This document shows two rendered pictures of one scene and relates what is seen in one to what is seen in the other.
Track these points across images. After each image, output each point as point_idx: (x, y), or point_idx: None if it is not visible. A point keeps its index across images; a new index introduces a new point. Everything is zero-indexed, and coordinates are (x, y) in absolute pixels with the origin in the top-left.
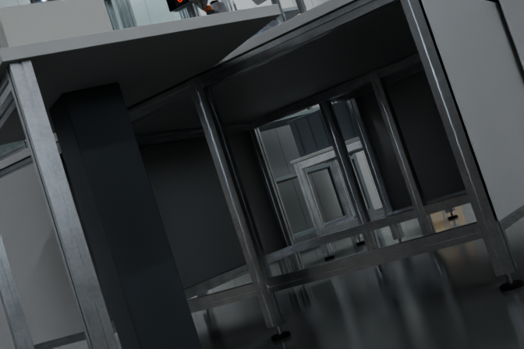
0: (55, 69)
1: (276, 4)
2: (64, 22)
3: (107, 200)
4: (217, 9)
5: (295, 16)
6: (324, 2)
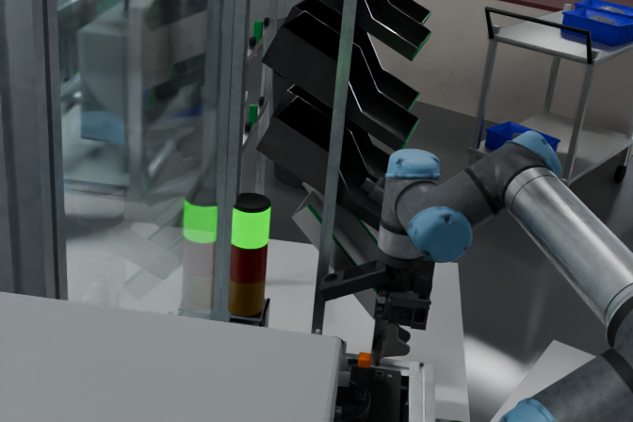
0: None
1: (555, 340)
2: None
3: None
4: (345, 356)
5: (463, 343)
6: (462, 318)
